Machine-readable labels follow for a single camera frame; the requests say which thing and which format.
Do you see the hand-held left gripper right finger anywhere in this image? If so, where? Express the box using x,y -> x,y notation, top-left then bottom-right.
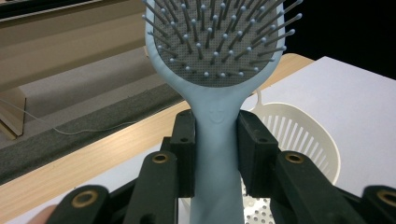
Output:
236,109 -> 280,200

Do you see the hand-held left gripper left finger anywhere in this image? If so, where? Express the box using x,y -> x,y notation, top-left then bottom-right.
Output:
160,108 -> 198,200

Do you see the white plastic basket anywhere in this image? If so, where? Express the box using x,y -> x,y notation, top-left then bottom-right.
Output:
180,88 -> 342,224

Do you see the light blue hairbrush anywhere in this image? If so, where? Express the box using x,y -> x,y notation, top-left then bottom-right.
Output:
141,0 -> 304,224

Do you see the beige wooden desk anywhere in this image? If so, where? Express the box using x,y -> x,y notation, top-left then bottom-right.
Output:
0,0 -> 149,142

